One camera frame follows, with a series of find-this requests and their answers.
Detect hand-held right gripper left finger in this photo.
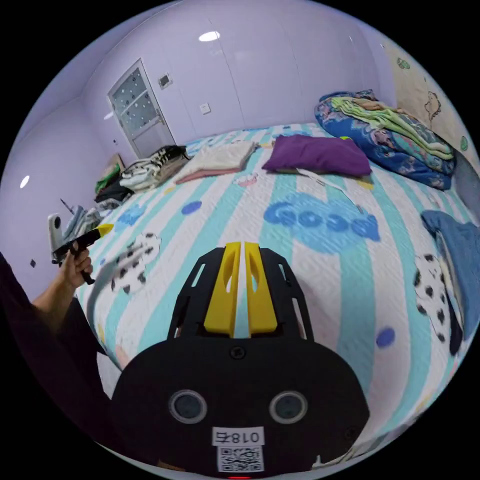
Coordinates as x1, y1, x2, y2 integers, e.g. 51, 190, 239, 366
203, 242, 242, 335

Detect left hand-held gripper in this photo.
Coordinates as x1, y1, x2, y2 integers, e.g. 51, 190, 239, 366
51, 223, 115, 286

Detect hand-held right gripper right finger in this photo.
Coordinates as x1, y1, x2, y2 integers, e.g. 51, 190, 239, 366
244, 241, 280, 337

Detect person's left forearm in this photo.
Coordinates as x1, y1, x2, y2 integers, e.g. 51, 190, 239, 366
30, 271, 78, 335

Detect blue jeans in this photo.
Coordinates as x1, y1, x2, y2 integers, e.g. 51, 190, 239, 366
419, 209, 480, 357

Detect person's left hand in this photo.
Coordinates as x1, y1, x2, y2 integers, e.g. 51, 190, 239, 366
59, 248, 94, 290

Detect bed with striped printed sheet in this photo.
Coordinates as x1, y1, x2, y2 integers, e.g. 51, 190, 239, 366
74, 121, 480, 468

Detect pile of clothes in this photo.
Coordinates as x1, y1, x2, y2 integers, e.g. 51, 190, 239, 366
61, 144, 193, 241

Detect white door with dotted glass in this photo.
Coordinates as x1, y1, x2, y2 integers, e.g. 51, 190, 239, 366
106, 58, 177, 160

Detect folded cream and pink cloth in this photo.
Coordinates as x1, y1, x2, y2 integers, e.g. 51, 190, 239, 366
174, 141, 260, 185

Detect purple pillow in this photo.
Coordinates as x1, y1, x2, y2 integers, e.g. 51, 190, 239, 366
261, 134, 373, 178

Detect person's body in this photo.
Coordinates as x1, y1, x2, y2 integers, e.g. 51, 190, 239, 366
0, 250, 127, 453

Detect rolled blue patterned quilt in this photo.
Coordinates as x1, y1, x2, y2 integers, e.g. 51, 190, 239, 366
314, 89, 457, 191

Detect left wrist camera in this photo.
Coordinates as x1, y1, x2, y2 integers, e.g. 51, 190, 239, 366
47, 212, 63, 260

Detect white strap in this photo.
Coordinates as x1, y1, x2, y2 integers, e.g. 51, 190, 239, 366
296, 167, 365, 215

